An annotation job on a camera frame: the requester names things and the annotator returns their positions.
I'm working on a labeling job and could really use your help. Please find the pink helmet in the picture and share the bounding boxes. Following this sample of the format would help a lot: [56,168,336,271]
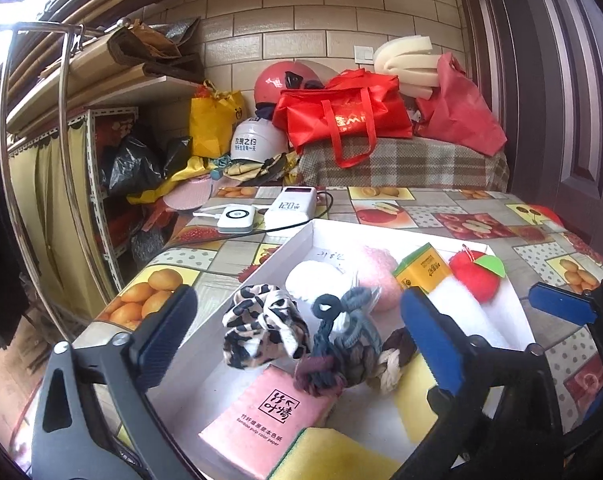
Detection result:
[253,60,322,111]

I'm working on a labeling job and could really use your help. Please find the white foam roll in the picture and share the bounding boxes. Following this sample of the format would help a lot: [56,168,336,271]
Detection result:
[373,35,452,101]

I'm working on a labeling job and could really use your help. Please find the yellow shopping bag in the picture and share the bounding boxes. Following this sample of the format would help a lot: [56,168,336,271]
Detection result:
[189,80,246,158]

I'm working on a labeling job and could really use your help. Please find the yellow green scouring sponge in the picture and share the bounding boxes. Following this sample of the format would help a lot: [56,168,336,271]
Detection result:
[274,427,399,480]

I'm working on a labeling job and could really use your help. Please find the small white power bank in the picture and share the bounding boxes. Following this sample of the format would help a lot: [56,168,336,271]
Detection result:
[218,204,257,234]

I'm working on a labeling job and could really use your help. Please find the steel pipe clothes rack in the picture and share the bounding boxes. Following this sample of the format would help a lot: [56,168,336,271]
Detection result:
[0,17,132,351]

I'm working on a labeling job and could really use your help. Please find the pink tissue pack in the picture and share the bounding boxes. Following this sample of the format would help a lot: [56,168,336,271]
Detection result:
[198,364,332,478]

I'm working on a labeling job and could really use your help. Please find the brown plaid cloth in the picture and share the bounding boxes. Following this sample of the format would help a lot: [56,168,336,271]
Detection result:
[299,136,509,193]

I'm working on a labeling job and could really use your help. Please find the leopard print scrunchie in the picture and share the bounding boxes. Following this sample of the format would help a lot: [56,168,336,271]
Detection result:
[222,282,312,371]

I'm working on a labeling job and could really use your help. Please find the brown white braided hair tie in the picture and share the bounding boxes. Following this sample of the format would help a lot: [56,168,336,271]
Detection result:
[369,327,417,393]

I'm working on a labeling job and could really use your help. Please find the white helmet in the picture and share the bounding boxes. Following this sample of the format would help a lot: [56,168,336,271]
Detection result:
[230,116,288,163]

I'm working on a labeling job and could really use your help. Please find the maroon braided hair tie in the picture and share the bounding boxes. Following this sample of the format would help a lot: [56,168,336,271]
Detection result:
[294,350,347,398]

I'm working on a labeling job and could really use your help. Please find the white tray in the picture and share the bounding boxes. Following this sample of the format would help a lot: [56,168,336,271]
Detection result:
[146,217,537,480]

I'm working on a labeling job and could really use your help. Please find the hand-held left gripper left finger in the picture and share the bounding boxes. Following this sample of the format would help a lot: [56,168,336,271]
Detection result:
[30,285,200,480]

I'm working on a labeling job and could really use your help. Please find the red plastic bag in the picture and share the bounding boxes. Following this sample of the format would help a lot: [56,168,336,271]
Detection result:
[415,51,508,157]

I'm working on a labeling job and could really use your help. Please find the yellow black patterned cloth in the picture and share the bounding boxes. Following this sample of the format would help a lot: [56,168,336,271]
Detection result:
[224,152,300,186]

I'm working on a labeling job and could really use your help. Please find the pink visor hat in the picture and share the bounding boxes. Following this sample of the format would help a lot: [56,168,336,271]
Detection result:
[162,177,217,211]

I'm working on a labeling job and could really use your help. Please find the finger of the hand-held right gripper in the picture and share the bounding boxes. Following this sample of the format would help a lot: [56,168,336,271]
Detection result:
[528,281,599,327]

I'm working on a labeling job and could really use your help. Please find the red tote bag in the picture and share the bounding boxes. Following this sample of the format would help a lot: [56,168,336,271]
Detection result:
[272,69,413,169]

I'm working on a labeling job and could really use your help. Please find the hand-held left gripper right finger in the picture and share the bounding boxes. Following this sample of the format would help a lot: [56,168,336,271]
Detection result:
[400,286,567,480]

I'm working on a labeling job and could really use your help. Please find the pink fluffy cloth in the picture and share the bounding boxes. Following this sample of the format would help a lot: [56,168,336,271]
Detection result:
[354,246,405,313]

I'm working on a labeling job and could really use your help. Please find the white towel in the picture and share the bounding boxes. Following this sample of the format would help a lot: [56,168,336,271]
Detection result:
[421,267,515,348]

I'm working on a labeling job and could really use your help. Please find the red apple plush keychain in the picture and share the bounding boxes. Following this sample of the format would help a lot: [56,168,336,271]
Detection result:
[448,244,508,303]

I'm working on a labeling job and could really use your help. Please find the black plastic bag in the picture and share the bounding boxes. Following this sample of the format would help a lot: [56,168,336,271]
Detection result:
[106,135,165,196]
[162,136,193,178]

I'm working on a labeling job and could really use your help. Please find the brown folded bags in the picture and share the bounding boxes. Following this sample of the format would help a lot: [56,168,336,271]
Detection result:
[106,25,202,78]

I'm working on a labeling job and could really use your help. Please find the white round puff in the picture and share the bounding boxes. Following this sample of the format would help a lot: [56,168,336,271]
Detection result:
[286,260,349,306]

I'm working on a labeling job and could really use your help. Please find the thin black cable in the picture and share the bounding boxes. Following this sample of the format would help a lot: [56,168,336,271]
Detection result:
[254,190,335,236]

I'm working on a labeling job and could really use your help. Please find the beige hat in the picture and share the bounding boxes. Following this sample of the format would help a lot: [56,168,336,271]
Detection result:
[301,60,335,86]

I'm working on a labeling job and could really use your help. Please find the wooden shelf boards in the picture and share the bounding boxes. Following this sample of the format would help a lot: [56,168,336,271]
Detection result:
[4,35,202,133]

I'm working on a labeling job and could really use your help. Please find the dark foil bag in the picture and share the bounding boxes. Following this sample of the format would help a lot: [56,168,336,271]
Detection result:
[164,16,202,46]

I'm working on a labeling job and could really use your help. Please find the pale yellow foam sponge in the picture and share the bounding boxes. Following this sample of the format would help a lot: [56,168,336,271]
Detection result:
[394,352,439,413]

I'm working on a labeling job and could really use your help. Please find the yellow green paper packet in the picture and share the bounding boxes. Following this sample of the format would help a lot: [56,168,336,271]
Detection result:
[393,241,453,293]

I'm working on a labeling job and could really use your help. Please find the large white power bank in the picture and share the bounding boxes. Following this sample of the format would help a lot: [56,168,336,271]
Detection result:
[264,186,316,233]

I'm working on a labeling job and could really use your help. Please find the beige curtain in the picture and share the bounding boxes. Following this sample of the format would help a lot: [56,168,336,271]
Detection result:
[6,125,107,321]

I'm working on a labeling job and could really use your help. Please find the grey blue braided hair tie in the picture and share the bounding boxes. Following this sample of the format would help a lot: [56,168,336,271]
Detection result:
[311,287,382,386]

